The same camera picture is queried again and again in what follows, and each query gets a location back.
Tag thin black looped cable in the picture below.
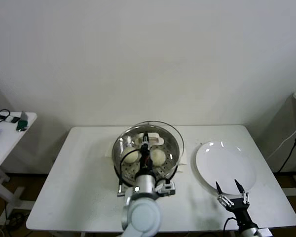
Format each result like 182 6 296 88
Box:
0 109 10 125

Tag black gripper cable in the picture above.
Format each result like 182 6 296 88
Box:
222 216 239 233
116 147 142 198

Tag white side table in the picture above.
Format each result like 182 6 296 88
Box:
0 112 37 218

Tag round glass pot lid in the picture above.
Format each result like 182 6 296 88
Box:
112 120 185 185

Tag large white plate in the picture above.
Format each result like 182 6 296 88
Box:
191 140 258 197

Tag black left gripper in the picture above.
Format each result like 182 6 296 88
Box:
139 132 155 175

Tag perforated steel steamer basket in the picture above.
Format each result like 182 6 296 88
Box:
106 125 188 186

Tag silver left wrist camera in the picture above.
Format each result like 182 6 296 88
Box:
154 181 176 198

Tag green hand tool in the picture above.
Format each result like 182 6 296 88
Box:
16 110 30 132

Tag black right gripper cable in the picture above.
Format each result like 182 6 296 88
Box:
222 216 239 233

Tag white wall cable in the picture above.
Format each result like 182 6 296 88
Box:
266 122 296 160

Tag grey cabinet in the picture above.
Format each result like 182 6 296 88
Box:
271 85 296 173

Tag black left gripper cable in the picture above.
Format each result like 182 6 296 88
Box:
116 147 142 198

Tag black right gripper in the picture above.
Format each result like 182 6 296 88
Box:
215 179 259 231

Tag tangled thin cables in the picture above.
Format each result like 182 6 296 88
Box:
0 212 28 237

